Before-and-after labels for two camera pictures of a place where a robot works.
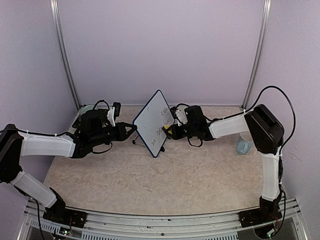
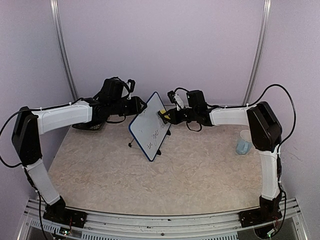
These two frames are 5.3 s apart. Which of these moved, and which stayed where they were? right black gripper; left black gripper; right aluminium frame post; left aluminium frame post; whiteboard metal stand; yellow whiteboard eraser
Moved: left black gripper; yellow whiteboard eraser; right black gripper; whiteboard metal stand
Stayed: right aluminium frame post; left aluminium frame post
